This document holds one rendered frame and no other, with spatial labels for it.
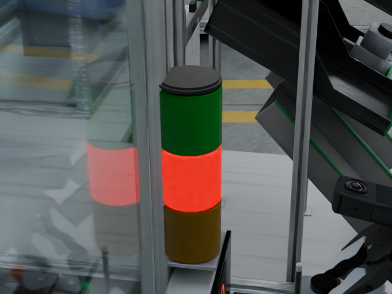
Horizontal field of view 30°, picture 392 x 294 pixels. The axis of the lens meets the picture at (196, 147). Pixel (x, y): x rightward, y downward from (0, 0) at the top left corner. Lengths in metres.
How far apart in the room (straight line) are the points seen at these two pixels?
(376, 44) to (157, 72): 0.65
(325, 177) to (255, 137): 2.59
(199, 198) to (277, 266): 0.72
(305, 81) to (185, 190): 0.42
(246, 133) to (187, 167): 3.11
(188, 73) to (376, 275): 0.35
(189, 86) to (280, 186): 0.99
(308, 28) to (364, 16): 4.02
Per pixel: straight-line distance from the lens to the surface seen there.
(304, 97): 0.97
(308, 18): 0.93
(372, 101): 1.06
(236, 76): 4.37
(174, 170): 0.56
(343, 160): 1.16
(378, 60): 1.16
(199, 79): 0.55
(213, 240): 0.60
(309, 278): 0.89
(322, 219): 1.42
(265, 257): 1.30
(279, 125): 1.03
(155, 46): 0.53
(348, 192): 0.79
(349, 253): 0.88
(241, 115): 3.85
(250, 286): 1.07
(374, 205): 0.79
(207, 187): 0.57
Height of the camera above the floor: 1.62
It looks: 27 degrees down
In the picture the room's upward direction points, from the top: 1 degrees counter-clockwise
